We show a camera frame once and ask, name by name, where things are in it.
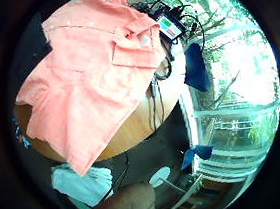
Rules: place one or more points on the small blue cloth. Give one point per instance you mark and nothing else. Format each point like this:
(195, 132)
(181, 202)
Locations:
(196, 153)

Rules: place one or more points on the pink collared shirt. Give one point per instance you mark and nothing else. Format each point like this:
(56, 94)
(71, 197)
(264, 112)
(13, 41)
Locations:
(87, 80)

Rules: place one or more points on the black electronic device with screen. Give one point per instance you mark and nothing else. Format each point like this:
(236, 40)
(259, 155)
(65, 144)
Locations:
(169, 26)

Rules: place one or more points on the white chair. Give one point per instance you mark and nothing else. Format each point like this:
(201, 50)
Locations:
(175, 184)

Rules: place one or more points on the large blue cloth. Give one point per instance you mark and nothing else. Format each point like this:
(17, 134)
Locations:
(195, 65)

